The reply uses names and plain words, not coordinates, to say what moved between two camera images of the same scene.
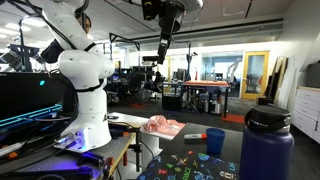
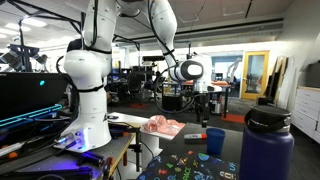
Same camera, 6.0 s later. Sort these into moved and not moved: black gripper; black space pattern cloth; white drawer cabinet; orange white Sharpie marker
Moved: black gripper
Not moved: black space pattern cloth; orange white Sharpie marker; white drawer cabinet
